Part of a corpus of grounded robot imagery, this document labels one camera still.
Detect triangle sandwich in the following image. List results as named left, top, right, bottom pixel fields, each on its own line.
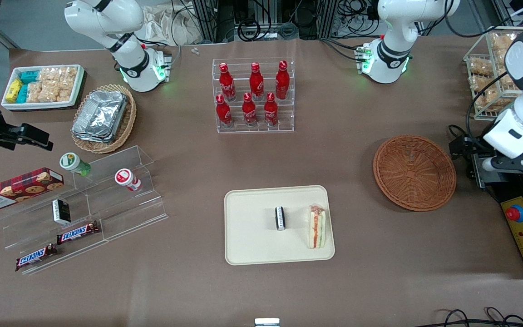
left=308, top=204, right=327, bottom=249

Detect aluminium foil tray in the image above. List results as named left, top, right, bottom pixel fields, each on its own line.
left=73, top=90, right=128, bottom=138

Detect foil trays in basket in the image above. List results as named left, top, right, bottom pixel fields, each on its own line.
left=71, top=84, right=137, bottom=154

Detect brown round wicker basket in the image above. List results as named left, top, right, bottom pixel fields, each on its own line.
left=373, top=135, right=457, bottom=212

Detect beige plastic tray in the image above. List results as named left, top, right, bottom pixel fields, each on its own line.
left=224, top=185, right=336, bottom=266

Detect white rectangular snack container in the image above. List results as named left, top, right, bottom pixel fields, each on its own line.
left=1, top=64, right=85, bottom=111

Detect clear bag of fried snacks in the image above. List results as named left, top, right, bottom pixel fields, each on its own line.
left=468, top=57, right=493, bottom=75
left=474, top=86, right=514, bottom=112
left=490, top=33, right=516, bottom=51

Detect yellow snack packet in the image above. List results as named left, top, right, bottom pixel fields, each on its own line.
left=6, top=79, right=23, bottom=103

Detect red tartan cookie box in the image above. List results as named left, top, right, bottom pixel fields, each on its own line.
left=0, top=167, right=64, bottom=213

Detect small black white box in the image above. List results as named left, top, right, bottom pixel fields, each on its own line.
left=52, top=199, right=72, bottom=226

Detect Snickers chocolate bar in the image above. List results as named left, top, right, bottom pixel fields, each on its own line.
left=15, top=244, right=58, bottom=272
left=56, top=221, right=100, bottom=246

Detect clear acrylic step shelf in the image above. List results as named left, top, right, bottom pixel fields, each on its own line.
left=0, top=145, right=169, bottom=276

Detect crumpled beige paper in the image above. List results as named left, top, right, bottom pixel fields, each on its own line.
left=143, top=4, right=204, bottom=46

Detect red cola bottle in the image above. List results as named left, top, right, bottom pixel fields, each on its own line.
left=219, top=63, right=236, bottom=101
left=264, top=93, right=279, bottom=127
left=276, top=60, right=290, bottom=99
left=249, top=62, right=264, bottom=101
left=216, top=94, right=233, bottom=128
left=242, top=93, right=257, bottom=127

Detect clear acrylic bottle rack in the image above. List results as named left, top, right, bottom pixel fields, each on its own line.
left=212, top=57, right=295, bottom=134

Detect black cable bundle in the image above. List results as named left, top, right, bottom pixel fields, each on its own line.
left=448, top=125, right=484, bottom=159

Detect white wire rack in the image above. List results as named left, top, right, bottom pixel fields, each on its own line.
left=464, top=26, right=523, bottom=121

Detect black loose cable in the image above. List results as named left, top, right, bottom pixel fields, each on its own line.
left=425, top=307, right=523, bottom=327

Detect black equipment rack with cables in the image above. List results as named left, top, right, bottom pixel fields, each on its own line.
left=191, top=0, right=380, bottom=42

